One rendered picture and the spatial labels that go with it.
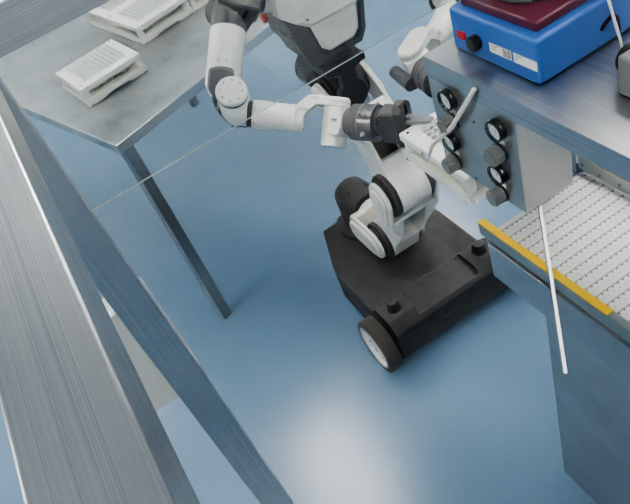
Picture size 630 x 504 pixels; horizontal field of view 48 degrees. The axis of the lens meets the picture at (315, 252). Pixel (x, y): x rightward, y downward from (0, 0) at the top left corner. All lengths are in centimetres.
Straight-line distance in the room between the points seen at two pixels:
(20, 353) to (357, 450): 194
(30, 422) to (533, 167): 95
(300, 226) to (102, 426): 274
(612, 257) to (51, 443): 121
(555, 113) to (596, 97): 6
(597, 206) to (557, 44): 53
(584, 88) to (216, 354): 195
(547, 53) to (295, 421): 165
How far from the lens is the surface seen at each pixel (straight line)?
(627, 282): 140
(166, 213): 248
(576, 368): 165
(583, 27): 113
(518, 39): 109
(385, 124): 167
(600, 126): 101
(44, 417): 37
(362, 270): 253
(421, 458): 224
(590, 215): 152
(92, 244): 111
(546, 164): 121
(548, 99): 108
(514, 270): 148
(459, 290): 235
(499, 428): 226
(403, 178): 208
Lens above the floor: 194
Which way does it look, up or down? 42 degrees down
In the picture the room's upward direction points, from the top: 23 degrees counter-clockwise
